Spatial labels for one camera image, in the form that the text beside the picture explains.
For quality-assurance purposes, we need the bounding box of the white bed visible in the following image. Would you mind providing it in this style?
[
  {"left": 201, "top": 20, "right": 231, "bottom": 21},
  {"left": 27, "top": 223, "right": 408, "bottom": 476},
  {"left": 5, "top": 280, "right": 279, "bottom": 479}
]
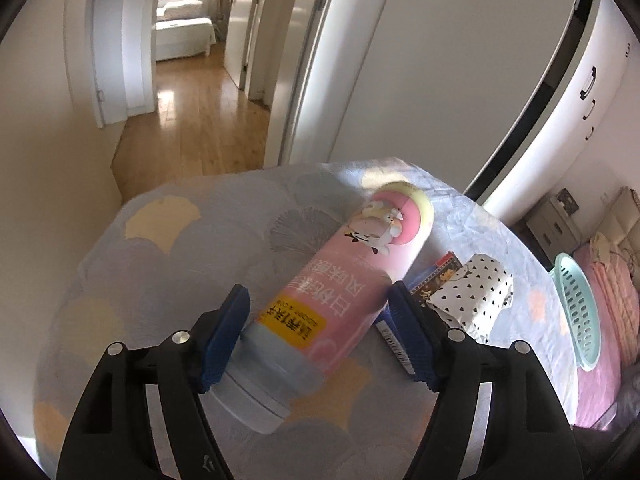
[{"left": 155, "top": 0, "right": 217, "bottom": 61}]

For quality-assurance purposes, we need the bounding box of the beige padded headboard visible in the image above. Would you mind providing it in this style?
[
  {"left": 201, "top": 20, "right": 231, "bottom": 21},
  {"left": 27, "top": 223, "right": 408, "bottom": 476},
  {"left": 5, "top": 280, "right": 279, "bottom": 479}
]
[{"left": 602, "top": 186, "right": 640, "bottom": 261}]

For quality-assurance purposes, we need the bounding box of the pink cartoon canister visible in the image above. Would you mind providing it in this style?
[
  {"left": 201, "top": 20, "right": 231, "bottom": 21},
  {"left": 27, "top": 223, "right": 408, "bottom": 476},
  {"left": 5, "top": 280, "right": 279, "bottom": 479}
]
[{"left": 210, "top": 180, "right": 433, "bottom": 433}]

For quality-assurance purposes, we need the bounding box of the teal plastic basket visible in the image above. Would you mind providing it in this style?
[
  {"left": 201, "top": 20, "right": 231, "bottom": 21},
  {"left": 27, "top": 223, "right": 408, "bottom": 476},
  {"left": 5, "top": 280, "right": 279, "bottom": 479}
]
[{"left": 554, "top": 252, "right": 601, "bottom": 372}]

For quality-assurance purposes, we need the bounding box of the white wardrobe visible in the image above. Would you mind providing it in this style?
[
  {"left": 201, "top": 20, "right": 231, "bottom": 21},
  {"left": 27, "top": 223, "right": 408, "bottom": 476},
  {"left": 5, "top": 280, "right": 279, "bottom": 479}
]
[{"left": 462, "top": 0, "right": 640, "bottom": 221}]

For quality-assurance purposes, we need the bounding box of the pink blanket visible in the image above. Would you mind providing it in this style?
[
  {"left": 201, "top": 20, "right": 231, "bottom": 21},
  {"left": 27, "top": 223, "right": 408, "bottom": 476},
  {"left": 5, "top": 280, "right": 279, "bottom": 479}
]
[{"left": 570, "top": 232, "right": 640, "bottom": 431}]

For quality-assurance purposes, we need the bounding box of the colourful small box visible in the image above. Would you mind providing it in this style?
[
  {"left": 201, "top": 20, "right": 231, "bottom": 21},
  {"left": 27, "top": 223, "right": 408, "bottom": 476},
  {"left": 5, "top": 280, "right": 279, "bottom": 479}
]
[{"left": 407, "top": 251, "right": 463, "bottom": 308}]

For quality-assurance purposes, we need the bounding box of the white polka dot pouch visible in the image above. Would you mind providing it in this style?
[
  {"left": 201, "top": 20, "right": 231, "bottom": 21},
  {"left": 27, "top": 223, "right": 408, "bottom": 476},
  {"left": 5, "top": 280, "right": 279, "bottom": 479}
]
[{"left": 429, "top": 253, "right": 516, "bottom": 343}]

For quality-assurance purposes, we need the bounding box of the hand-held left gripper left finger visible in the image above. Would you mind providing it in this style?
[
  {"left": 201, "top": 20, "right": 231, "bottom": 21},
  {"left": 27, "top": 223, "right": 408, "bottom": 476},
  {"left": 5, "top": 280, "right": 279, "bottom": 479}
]
[{"left": 59, "top": 284, "right": 251, "bottom": 480}]

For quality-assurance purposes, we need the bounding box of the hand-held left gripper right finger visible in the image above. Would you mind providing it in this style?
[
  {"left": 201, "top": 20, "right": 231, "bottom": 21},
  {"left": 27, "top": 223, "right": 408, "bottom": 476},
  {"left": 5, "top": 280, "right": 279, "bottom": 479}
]
[{"left": 387, "top": 281, "right": 585, "bottom": 480}]

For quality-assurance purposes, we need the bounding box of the blue box with barcode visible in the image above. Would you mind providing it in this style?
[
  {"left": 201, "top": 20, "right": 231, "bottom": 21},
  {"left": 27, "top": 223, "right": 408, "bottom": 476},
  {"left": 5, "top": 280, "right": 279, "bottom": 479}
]
[{"left": 375, "top": 310, "right": 416, "bottom": 376}]

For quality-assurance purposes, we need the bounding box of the white nightstand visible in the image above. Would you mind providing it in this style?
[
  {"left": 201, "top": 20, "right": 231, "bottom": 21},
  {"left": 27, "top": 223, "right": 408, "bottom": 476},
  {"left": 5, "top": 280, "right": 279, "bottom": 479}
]
[{"left": 524, "top": 195, "right": 583, "bottom": 256}]

